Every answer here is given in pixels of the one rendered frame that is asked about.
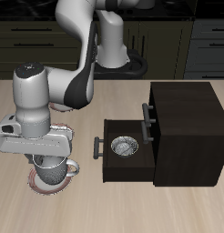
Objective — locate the dark kitchen cupboards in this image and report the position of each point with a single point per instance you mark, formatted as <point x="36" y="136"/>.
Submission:
<point x="35" y="45"/>

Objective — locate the dark wooden cabinet drawer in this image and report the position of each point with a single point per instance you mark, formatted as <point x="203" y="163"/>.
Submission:
<point x="129" y="168"/>

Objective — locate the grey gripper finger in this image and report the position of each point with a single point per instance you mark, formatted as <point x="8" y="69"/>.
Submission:
<point x="28" y="158"/>
<point x="46" y="160"/>

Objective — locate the grey kitchen drawer unit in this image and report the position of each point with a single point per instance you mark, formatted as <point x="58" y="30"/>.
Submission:
<point x="208" y="45"/>

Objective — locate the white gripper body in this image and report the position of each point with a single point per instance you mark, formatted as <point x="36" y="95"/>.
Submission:
<point x="38" y="145"/>

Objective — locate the white plate with red rim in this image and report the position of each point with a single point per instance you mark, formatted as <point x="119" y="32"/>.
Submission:
<point x="41" y="187"/>
<point x="69" y="129"/>
<point x="57" y="107"/>

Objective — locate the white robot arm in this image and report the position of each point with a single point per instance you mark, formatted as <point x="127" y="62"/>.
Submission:
<point x="83" y="36"/>

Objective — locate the small grey fluted bowl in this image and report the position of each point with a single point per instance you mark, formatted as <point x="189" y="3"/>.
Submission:
<point x="124" y="147"/>

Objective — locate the white porcelain mug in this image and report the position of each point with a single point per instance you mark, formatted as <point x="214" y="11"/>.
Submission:
<point x="53" y="176"/>

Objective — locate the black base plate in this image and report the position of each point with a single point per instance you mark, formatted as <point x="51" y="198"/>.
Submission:
<point x="138" y="66"/>

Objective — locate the dark wooden cabinet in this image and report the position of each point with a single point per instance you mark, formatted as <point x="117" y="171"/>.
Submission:
<point x="189" y="133"/>

